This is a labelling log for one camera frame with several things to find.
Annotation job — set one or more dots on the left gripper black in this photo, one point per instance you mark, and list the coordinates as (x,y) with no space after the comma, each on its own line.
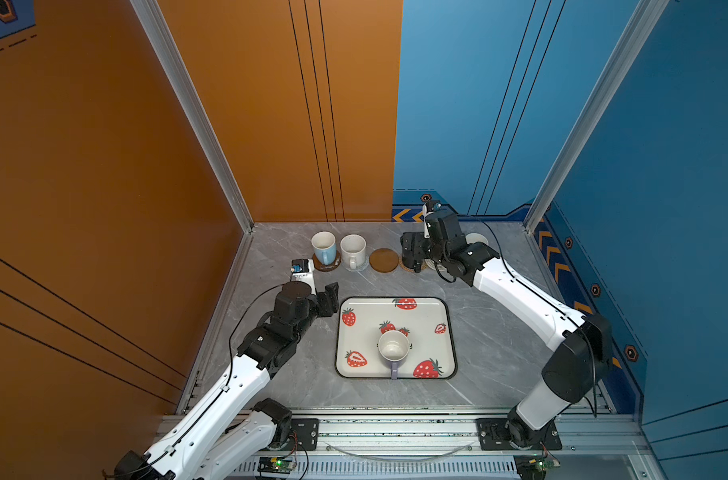
(327,300)

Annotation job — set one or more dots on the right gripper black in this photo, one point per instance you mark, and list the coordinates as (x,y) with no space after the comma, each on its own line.
(418,240)

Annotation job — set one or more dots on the brown round wooden coaster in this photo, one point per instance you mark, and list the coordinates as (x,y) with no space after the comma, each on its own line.
(384,260)

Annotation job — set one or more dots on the dark scratched wooden coaster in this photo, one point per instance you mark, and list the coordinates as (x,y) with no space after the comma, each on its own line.
(320,266)

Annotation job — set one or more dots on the plain white mug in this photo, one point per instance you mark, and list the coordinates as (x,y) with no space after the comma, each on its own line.
(474,237)

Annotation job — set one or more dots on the white mug blue handle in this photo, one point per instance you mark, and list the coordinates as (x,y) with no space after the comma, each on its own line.
(324,244)

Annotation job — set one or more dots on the white mug purple handle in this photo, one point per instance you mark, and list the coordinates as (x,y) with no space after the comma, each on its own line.
(394,347)

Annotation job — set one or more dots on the grey blue rope coaster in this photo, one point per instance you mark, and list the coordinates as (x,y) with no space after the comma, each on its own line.
(354,266)

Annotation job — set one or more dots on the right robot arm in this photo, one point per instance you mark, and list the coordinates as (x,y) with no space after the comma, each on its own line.
(581,343)

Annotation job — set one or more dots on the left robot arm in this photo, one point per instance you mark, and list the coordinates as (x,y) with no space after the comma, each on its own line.
(201,446)

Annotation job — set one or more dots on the strawberry print serving tray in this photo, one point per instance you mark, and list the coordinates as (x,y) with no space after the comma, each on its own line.
(426,322)

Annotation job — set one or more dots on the left green circuit board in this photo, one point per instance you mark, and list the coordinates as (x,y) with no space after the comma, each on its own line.
(276,467)

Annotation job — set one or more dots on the green circuit board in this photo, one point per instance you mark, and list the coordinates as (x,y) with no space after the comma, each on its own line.
(536,468)
(276,467)

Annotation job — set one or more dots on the right green circuit board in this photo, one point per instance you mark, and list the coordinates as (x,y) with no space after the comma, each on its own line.
(536,468)

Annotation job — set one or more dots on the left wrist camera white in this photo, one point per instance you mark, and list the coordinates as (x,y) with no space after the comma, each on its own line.
(302,270)

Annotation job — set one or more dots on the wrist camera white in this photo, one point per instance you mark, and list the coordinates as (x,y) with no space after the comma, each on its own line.
(302,270)
(428,208)

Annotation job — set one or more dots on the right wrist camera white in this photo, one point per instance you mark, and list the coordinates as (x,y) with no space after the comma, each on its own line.
(428,208)

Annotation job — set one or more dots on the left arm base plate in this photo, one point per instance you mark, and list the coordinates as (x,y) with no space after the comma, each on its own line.
(303,430)

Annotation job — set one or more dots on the aluminium front rail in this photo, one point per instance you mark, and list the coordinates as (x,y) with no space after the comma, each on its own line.
(403,444)

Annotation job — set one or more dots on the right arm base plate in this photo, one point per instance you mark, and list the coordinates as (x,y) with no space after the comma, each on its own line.
(502,434)

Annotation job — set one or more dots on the aluminium corner post right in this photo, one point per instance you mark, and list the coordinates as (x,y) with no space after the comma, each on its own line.
(635,35)

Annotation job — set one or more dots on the aluminium corner post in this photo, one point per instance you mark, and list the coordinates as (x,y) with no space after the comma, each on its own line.
(154,24)
(635,35)

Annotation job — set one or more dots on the aluminium corner post left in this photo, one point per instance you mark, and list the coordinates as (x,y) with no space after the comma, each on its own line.
(154,24)

